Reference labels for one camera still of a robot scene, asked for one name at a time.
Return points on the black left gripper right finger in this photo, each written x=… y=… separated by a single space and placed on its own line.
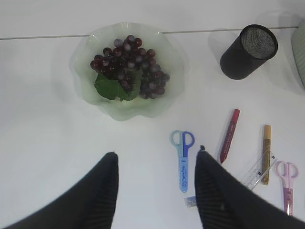
x=224 y=203

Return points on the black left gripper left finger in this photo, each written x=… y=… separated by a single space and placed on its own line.
x=89 y=204

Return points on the purple grape bunch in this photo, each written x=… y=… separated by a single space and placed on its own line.
x=128 y=71

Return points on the clear plastic ruler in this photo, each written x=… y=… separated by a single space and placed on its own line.
x=252 y=174

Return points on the red marker pen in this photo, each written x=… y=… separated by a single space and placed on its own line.
x=229 y=135

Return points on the gold glitter pen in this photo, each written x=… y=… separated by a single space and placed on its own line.
x=266 y=154

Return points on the green wavy plastic plate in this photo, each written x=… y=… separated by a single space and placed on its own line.
x=167 y=56

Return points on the black mesh pen holder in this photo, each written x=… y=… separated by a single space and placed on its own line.
x=254 y=46

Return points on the green woven plastic basket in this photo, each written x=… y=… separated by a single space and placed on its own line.
x=298 y=49

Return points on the pink purple scissors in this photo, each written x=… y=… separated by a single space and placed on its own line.
x=288 y=172

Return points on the blue scissors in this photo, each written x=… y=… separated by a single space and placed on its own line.
x=182 y=141

